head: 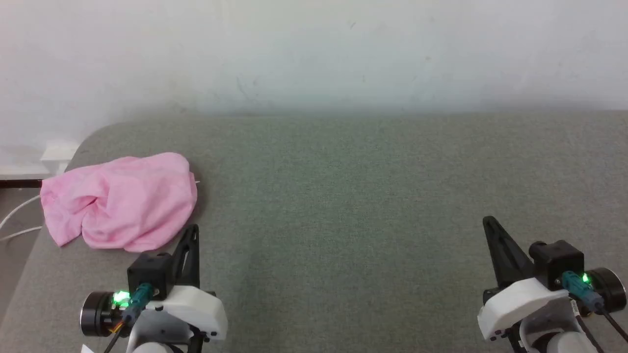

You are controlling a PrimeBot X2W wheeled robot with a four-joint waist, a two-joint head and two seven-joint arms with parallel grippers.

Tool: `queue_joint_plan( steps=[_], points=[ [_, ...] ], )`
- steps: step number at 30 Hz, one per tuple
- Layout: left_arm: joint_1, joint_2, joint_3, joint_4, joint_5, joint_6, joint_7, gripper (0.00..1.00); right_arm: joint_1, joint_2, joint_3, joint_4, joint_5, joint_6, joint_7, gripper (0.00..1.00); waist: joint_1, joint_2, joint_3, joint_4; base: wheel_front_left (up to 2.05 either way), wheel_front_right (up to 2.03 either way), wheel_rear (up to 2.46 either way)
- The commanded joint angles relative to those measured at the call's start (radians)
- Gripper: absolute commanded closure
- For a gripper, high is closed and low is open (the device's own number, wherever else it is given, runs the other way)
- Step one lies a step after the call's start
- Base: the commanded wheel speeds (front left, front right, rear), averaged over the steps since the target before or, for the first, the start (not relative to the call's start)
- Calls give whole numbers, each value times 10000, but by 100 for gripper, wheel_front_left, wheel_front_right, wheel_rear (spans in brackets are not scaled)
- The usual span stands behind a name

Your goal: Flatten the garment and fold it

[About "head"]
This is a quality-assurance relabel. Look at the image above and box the pink cloth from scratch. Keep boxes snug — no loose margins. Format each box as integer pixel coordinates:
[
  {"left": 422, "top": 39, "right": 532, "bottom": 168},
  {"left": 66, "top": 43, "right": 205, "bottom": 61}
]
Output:
[{"left": 40, "top": 152, "right": 198, "bottom": 252}]

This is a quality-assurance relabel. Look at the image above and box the grey-green fabric sofa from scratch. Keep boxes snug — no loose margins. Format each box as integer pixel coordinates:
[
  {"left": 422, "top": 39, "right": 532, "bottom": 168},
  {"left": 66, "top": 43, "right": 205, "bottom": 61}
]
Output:
[{"left": 0, "top": 110, "right": 628, "bottom": 353}]

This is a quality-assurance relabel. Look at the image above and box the black cable with teal plug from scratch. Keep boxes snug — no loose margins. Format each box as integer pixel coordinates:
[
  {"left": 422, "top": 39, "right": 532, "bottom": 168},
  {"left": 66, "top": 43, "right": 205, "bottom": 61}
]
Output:
[
  {"left": 104, "top": 283, "right": 154, "bottom": 353},
  {"left": 561, "top": 271, "right": 628, "bottom": 344}
]

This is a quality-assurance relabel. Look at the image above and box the white floor cable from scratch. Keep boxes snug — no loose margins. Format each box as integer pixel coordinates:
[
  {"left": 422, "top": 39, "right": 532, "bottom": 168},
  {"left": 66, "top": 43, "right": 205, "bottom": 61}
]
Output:
[
  {"left": 0, "top": 225, "right": 44, "bottom": 242},
  {"left": 0, "top": 195, "right": 43, "bottom": 229}
]

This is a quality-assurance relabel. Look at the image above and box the white wall socket box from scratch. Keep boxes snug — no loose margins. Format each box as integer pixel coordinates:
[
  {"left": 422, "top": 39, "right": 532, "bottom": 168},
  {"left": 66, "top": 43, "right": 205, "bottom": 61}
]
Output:
[{"left": 40, "top": 141, "right": 82, "bottom": 175}]

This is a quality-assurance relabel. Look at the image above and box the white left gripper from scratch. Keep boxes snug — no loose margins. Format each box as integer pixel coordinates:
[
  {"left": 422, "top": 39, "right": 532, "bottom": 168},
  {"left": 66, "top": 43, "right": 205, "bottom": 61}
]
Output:
[{"left": 140, "top": 225, "right": 229, "bottom": 344}]

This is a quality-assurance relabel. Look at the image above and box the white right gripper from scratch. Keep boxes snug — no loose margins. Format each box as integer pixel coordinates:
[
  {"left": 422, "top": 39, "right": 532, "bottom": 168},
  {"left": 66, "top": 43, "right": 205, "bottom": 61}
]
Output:
[{"left": 478, "top": 216, "right": 572, "bottom": 341}]

